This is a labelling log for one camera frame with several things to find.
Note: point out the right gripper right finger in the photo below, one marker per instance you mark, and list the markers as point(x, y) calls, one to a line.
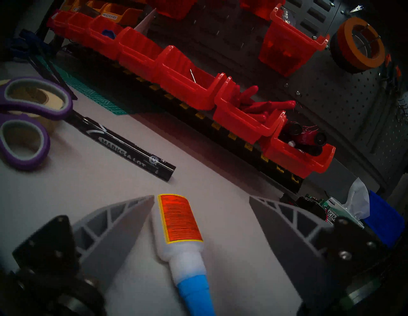
point(296, 248)

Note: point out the black battery holder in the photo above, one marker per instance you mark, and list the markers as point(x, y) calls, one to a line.
point(306, 204)

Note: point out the metal double peg hook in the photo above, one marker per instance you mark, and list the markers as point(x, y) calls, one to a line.
point(366, 39)

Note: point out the grey pegboard back panel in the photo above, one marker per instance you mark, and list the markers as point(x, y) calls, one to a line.
point(334, 102)

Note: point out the black tape roll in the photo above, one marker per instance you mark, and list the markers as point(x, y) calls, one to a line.
point(336, 59)

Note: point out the Kimtech tissue box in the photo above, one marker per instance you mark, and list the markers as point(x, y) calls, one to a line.
point(334, 208)

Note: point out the orange tape roll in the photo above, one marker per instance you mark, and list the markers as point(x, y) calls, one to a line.
point(346, 47)

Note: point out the glue bottle with blue cap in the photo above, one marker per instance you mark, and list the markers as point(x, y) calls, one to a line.
point(180, 223)

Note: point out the beige masking tape roll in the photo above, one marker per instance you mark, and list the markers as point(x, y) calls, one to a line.
point(47, 102)

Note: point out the black tripod rods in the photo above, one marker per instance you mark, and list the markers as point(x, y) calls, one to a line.
point(51, 75)

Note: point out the yellow plastic parts bin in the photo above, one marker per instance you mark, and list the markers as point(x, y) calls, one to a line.
point(127, 17)
point(70, 4)
point(94, 5)

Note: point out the blue plastic storage bin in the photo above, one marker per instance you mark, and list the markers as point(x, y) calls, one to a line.
point(384, 219)

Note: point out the green cutting mat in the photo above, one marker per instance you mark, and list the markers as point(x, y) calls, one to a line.
point(86, 92)

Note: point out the black carabiner hook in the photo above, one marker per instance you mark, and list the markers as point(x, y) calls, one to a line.
point(402, 111)

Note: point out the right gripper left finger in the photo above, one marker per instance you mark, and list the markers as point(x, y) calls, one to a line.
point(111, 235)

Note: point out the black marker pen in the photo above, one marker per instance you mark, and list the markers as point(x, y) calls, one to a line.
point(127, 149)

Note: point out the small blue plastic part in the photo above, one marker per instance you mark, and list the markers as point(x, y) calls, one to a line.
point(108, 33)

